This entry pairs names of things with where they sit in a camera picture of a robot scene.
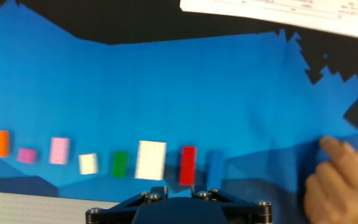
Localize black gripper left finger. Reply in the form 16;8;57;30
85;186;169;224

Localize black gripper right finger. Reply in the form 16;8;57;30
191;188;273;224

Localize blue Lego brick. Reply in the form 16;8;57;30
206;150;226;190

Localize red Lego brick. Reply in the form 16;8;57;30
178;146;197;187

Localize gray Lego baseplate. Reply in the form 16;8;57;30
0;190;121;224

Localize green Lego brick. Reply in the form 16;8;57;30
111;151;129;179

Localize small white Lego brick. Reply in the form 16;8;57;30
78;153;99;175

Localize large white Lego plate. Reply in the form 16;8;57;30
134;140;167;181

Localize light pink Lego brick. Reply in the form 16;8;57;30
48;137;71;166

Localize small magenta Lego brick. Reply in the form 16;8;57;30
16;147;38;164

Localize orange Lego brick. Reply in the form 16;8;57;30
0;130;11;158

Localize person's left hand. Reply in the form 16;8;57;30
303;136;358;224

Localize blue landscape print cloth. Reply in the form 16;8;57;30
0;0;358;224

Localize printed white paper sheet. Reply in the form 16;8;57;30
178;0;358;42

